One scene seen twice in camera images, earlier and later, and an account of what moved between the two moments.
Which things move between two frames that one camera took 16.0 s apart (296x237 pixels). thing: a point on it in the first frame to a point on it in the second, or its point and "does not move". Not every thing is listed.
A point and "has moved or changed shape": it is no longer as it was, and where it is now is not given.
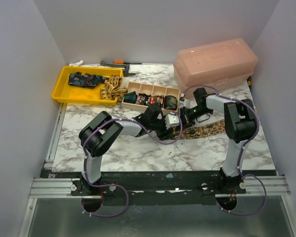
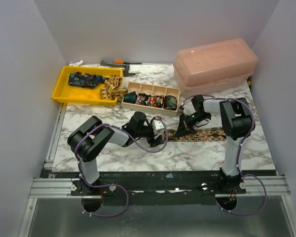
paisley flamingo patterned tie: (200, 131) has moved or changed shape
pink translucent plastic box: (217, 64) does not move
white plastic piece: (80, 62) does not move
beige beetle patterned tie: (111, 88) does not move
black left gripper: (166, 134) to (152, 141)
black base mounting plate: (158, 188) does not move
